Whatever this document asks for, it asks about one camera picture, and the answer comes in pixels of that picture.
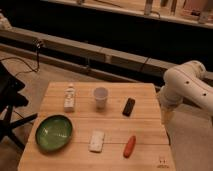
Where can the black rectangular block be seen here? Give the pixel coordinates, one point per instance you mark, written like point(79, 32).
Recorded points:
point(128, 107)

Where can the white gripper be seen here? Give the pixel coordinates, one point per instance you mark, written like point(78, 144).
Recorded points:
point(168, 100)

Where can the white sponge block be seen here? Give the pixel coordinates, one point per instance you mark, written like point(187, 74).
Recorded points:
point(96, 141)

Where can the wooden table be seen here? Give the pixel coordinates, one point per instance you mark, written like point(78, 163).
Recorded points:
point(151, 152)

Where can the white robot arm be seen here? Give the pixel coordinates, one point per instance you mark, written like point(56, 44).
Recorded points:
point(185, 81)

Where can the white tube bottle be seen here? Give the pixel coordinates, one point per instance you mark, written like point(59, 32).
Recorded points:
point(69, 101)

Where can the green bowl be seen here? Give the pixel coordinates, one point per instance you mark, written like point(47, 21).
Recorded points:
point(53, 133)

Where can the black office chair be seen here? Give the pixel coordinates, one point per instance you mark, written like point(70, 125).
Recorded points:
point(10, 98)

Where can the orange carrot toy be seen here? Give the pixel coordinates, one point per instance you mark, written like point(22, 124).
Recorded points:
point(129, 147)

